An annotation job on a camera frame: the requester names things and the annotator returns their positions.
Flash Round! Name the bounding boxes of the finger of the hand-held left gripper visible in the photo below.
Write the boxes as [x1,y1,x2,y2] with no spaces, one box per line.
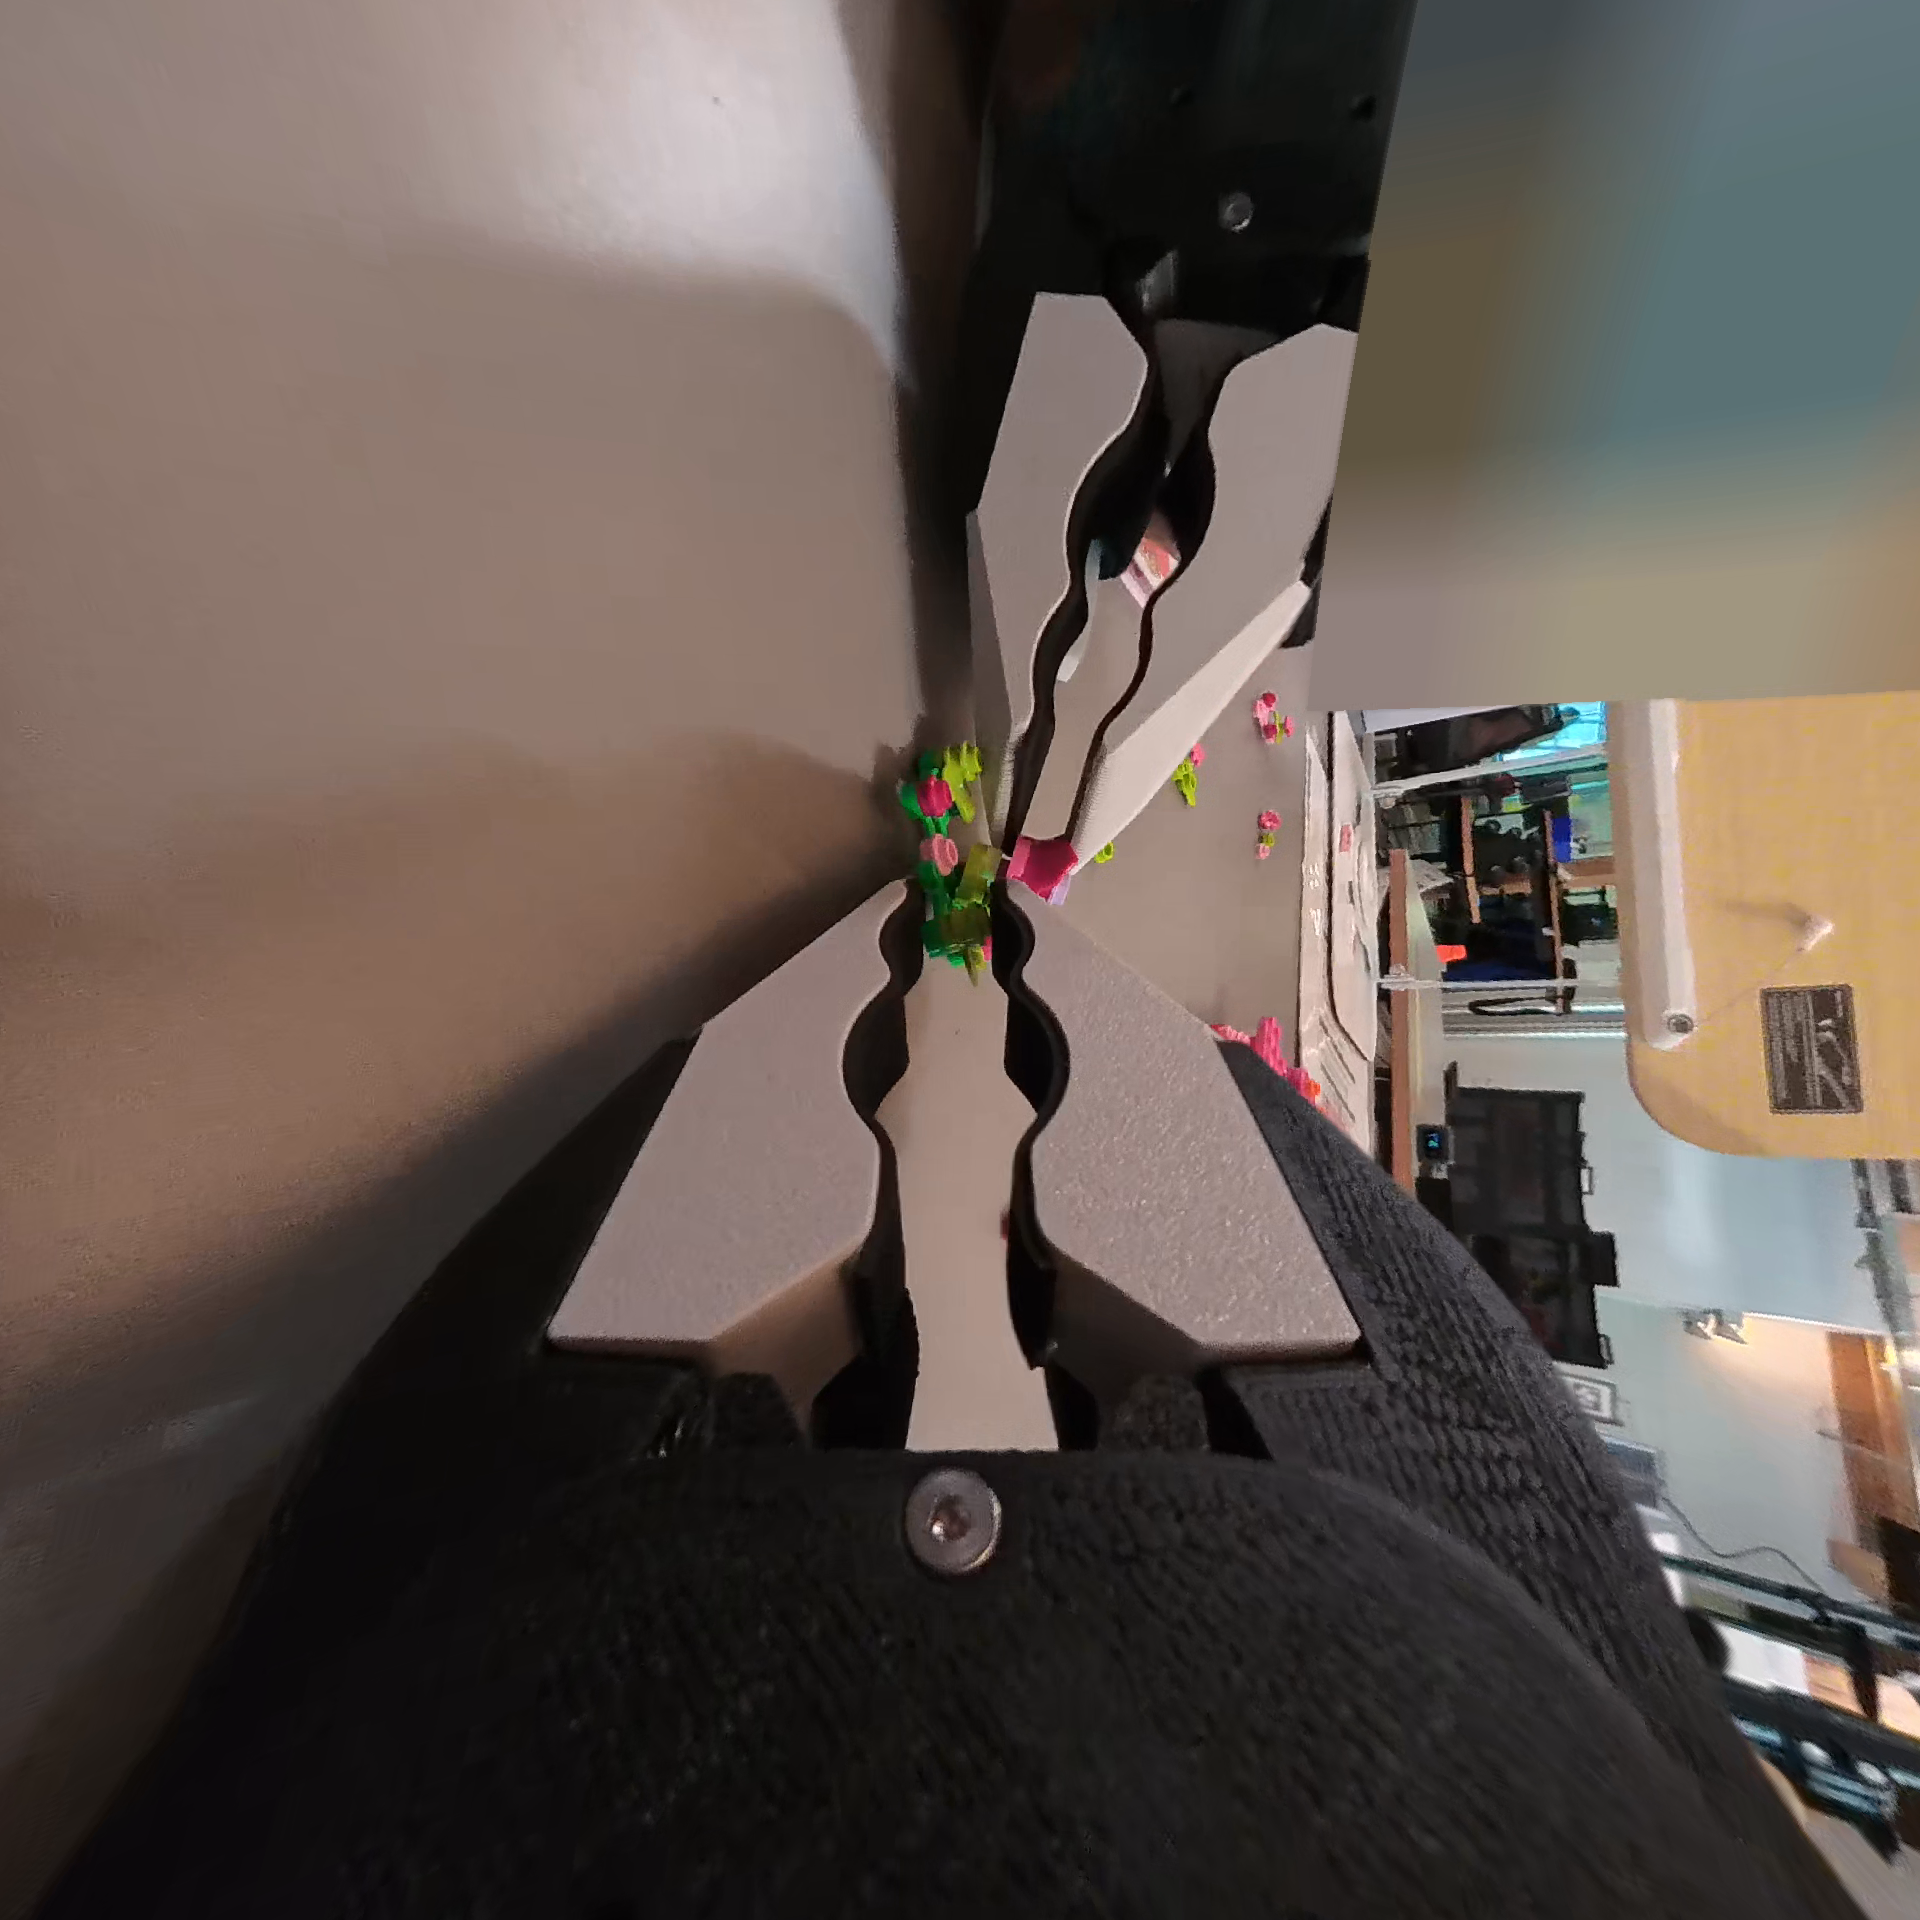
[1053,330,1361,858]
[967,290,1157,847]

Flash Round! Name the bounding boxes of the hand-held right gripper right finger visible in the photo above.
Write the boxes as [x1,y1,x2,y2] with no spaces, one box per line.
[990,885,1360,1374]

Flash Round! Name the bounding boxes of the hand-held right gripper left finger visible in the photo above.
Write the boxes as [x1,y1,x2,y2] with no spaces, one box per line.
[550,878,920,1443]

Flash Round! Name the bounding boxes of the green lego stem assembly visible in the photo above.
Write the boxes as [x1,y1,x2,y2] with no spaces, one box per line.
[899,742,998,984]

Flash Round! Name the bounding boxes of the pink lego heart wreath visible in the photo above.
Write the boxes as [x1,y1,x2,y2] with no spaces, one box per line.
[1209,1017,1324,1105]

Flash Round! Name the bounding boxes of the printed instruction sheet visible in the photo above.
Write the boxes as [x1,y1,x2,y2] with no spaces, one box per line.
[1295,712,1380,1144]

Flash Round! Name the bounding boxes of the black monitor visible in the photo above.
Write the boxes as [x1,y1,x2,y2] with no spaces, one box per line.
[1448,1087,1619,1371]

